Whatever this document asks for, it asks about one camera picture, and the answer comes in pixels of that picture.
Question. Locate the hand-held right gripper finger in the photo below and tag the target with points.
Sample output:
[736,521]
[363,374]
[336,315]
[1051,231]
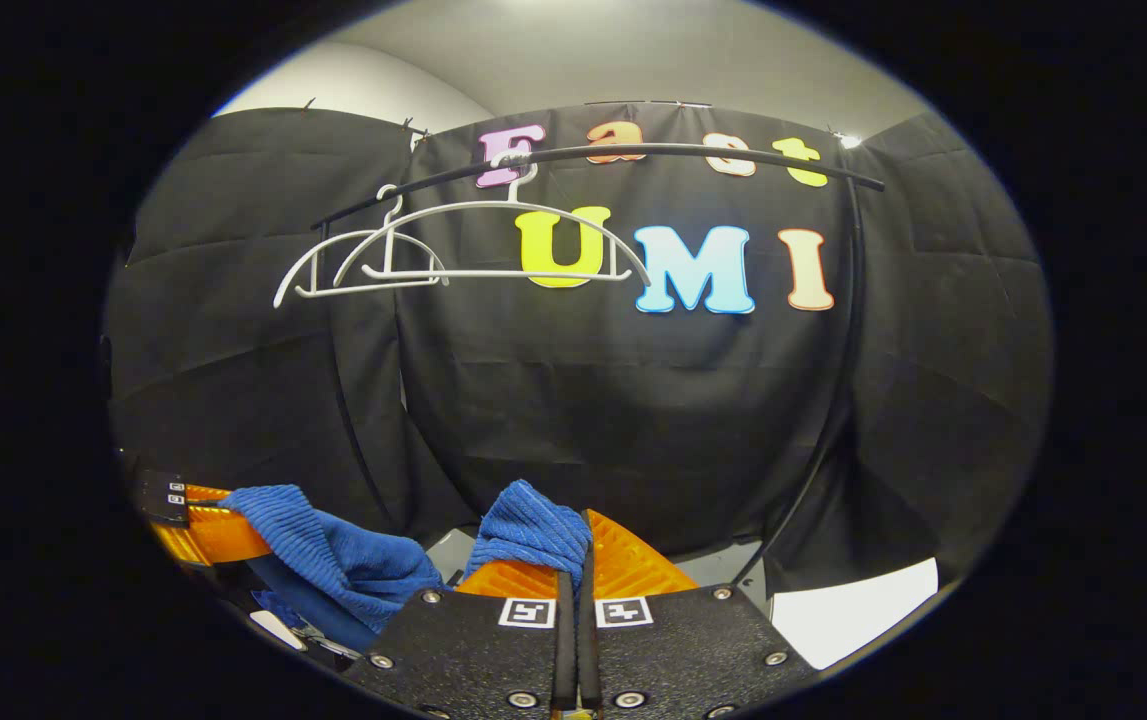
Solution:
[565,650]
[586,650]

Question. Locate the white plastic clothes hanger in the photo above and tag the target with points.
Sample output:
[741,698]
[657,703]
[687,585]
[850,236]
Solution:
[353,290]
[473,273]

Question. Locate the black metal clothes rack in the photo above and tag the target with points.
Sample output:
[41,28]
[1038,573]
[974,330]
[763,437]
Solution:
[683,150]

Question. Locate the ceiling light panel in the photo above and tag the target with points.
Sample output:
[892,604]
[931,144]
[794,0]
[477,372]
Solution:
[848,140]

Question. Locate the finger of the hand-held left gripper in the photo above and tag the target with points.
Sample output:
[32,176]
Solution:
[208,535]
[303,605]

